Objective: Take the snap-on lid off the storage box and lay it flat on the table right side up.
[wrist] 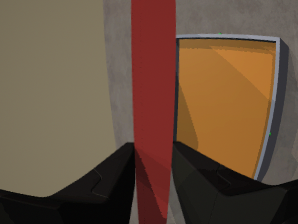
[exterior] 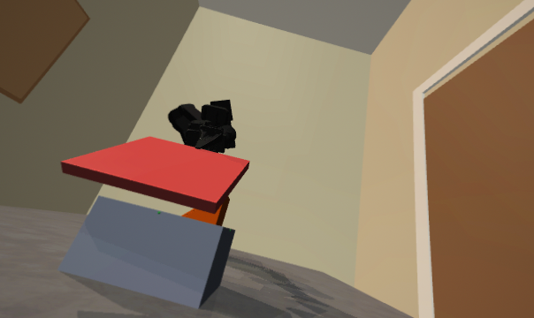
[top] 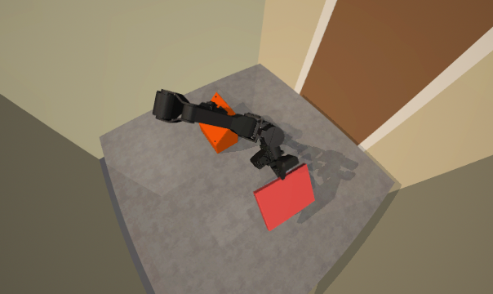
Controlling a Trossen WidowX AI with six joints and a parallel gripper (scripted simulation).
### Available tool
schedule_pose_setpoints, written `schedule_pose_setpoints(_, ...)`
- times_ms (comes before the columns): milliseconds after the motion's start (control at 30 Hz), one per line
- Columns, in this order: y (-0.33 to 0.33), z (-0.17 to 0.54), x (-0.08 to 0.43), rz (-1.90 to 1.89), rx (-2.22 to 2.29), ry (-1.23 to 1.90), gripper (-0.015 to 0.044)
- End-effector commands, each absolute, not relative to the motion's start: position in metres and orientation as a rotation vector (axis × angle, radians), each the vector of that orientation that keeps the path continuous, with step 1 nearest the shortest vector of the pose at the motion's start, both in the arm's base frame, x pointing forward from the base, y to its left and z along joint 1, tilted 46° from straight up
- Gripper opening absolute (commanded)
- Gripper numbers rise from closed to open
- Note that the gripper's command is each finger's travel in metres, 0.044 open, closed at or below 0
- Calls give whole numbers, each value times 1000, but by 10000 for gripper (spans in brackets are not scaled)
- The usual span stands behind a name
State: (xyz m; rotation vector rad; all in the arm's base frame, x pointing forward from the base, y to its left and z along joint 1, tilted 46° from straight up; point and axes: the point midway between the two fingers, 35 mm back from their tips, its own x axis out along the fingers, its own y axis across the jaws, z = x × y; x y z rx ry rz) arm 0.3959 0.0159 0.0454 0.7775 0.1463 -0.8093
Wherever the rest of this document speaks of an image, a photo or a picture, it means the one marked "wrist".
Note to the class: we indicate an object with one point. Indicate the red panel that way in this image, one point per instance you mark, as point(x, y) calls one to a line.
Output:
point(153, 39)

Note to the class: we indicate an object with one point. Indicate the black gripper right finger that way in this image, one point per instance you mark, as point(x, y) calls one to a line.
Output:
point(212, 194)

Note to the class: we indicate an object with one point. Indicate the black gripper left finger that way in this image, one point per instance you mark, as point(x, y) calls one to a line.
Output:
point(104, 196)

